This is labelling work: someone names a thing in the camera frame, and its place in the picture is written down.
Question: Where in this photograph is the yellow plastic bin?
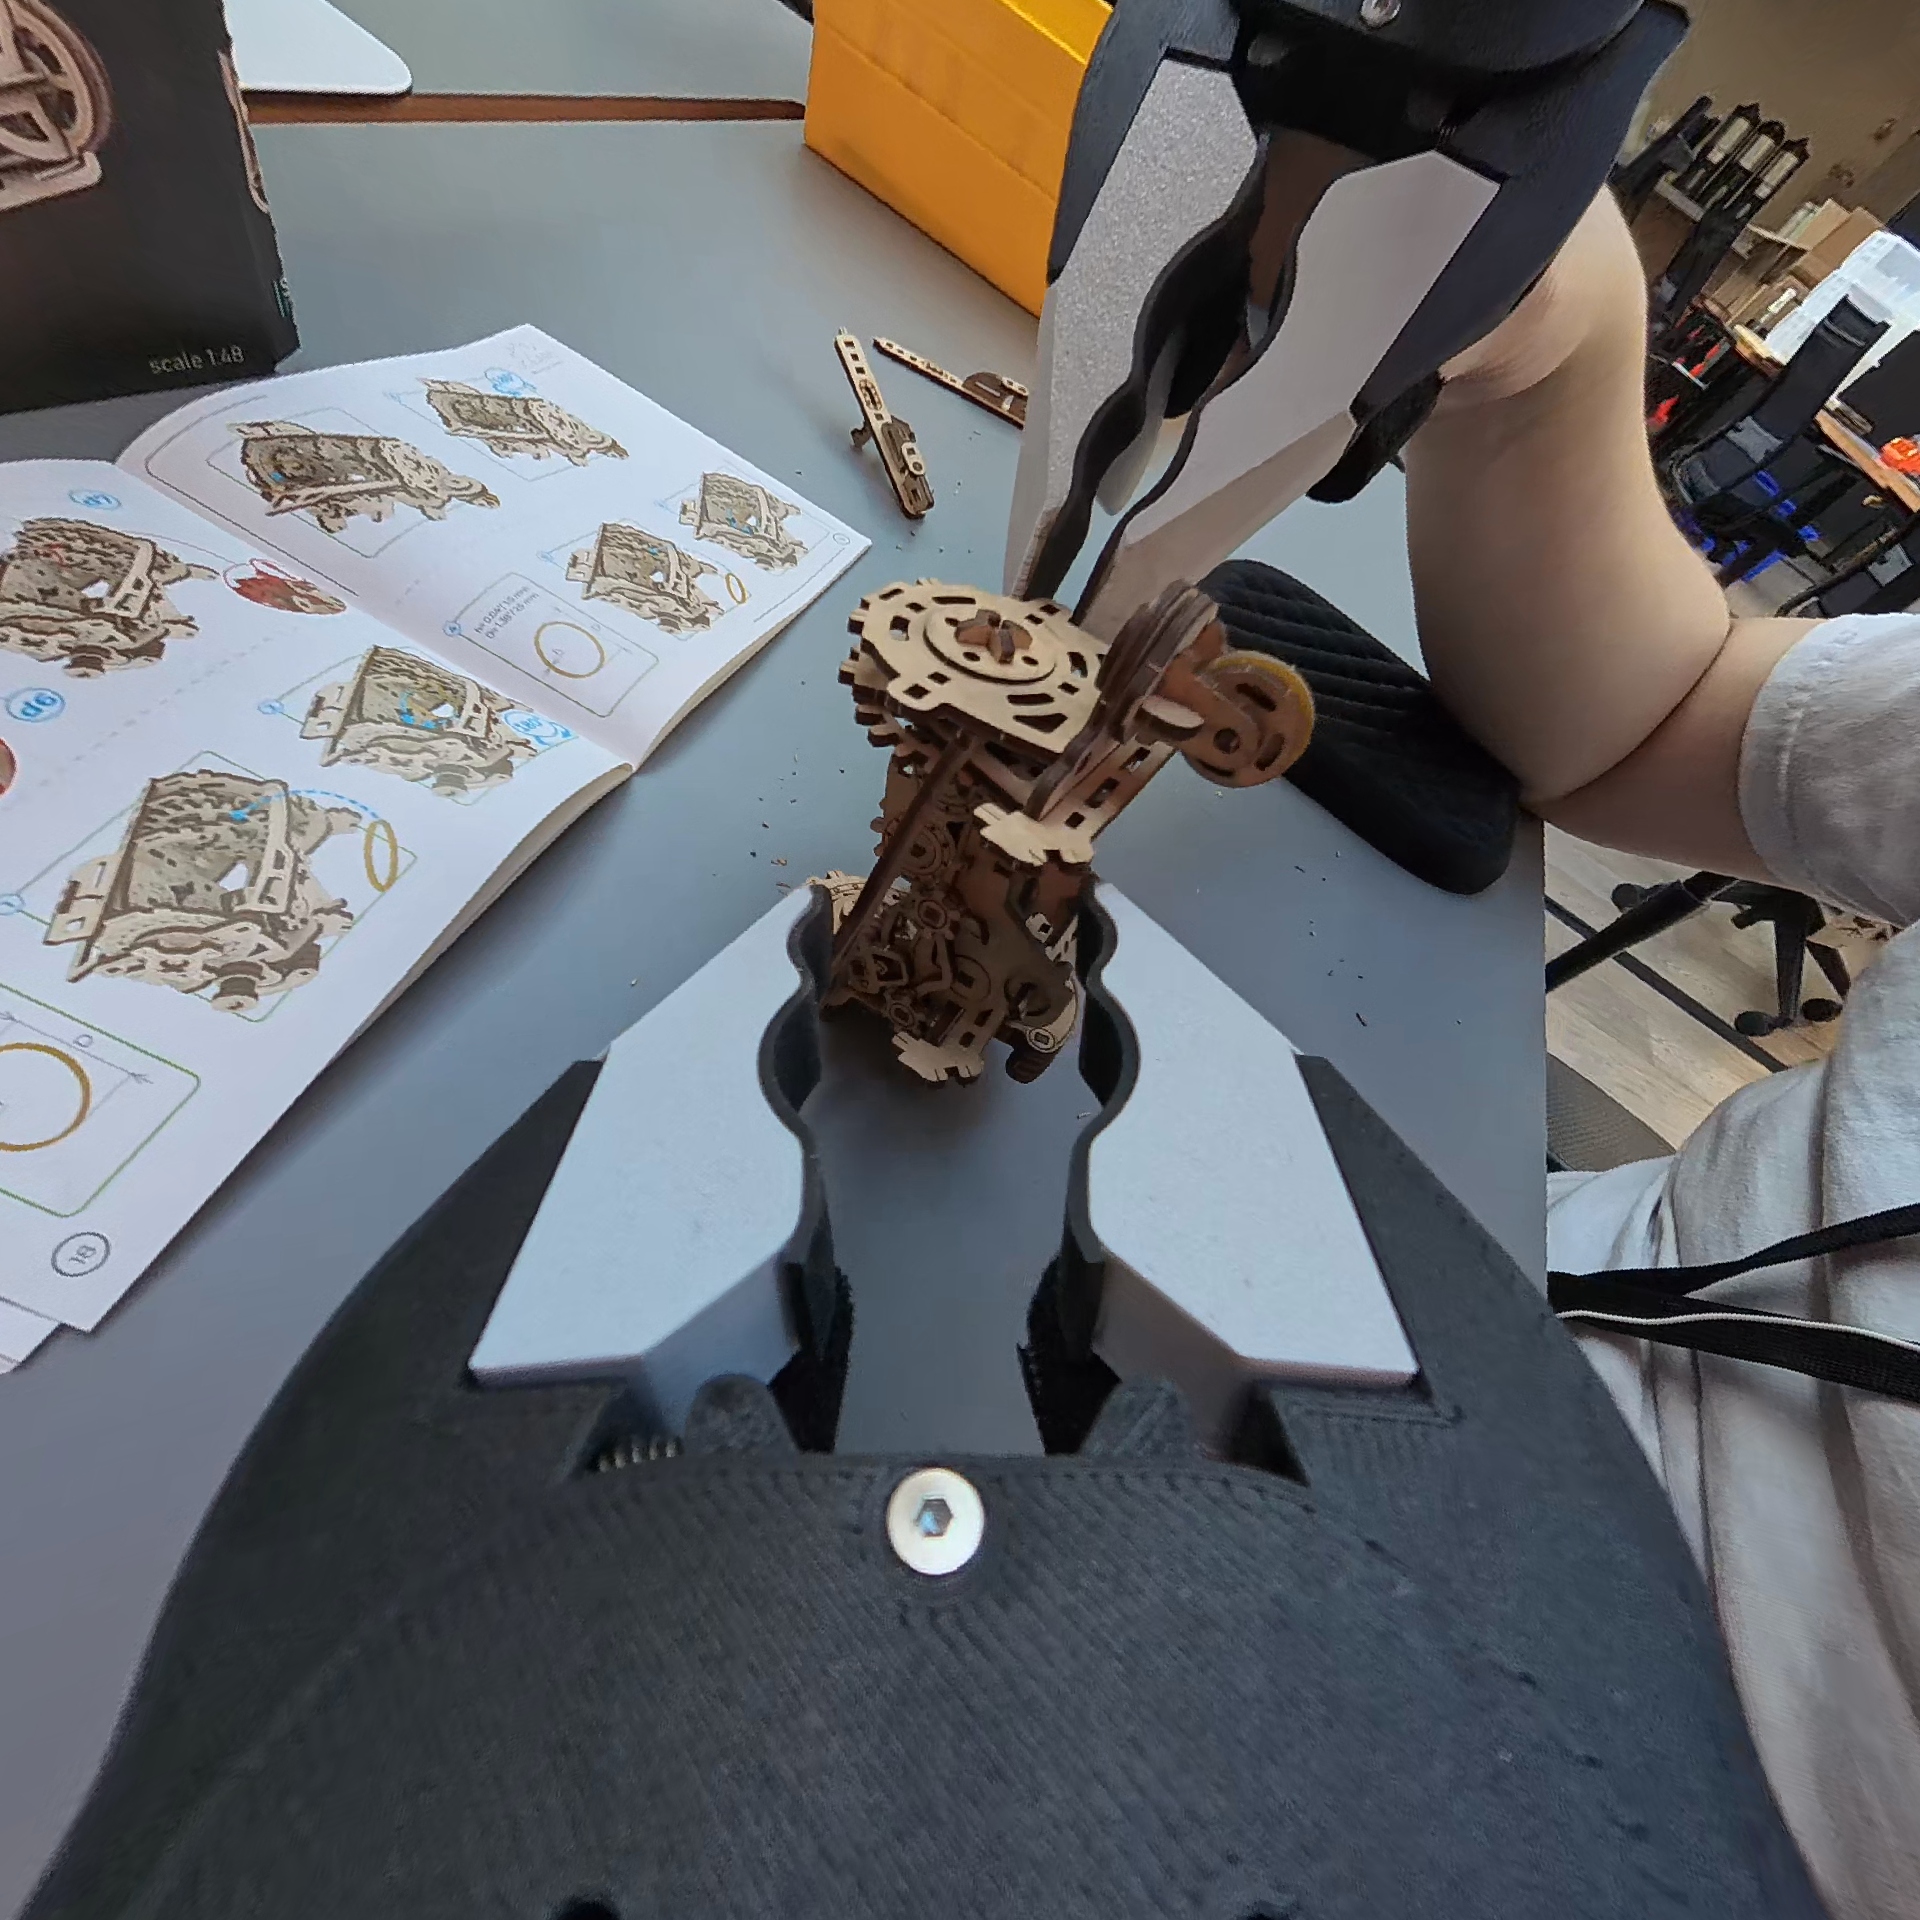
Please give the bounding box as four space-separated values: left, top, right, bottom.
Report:
805 0 1120 318

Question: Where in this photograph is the black lanyard strap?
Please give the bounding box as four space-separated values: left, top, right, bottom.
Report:
1545 1211 1920 1406

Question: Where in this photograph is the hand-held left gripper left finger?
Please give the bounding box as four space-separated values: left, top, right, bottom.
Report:
468 883 855 1453

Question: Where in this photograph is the wooden mechanical puzzle model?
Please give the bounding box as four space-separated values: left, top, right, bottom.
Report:
805 578 1317 1092

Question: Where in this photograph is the black mesh pad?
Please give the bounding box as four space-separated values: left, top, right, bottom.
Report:
1200 559 1520 899

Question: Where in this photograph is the person's right forearm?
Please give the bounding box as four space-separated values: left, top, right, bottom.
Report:
1404 185 1822 891

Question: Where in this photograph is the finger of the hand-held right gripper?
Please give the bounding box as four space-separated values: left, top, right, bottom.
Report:
1007 65 1281 599
1078 155 1511 631

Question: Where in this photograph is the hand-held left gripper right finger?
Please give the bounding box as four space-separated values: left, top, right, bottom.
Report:
1024 883 1420 1453

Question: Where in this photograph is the puzzle instruction booklet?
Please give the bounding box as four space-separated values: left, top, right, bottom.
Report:
0 323 875 1376

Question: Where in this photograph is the wooden puzzle strip with peg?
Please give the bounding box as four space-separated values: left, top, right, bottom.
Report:
835 328 937 521

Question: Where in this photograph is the neighbouring grey desk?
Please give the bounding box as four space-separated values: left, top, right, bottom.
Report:
227 0 812 111

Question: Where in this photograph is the black chair base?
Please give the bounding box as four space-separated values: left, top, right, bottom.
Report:
1545 866 1865 1039

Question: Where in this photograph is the black office chair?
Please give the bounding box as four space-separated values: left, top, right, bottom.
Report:
1658 276 1920 619

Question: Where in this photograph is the black puzzle box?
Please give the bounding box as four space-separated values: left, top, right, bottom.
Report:
0 0 302 416

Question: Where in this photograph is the flat wooden puzzle strip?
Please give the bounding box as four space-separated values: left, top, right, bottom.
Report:
875 336 1037 431

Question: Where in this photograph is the person's light grey shirt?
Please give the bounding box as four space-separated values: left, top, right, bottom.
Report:
1545 612 1920 1920

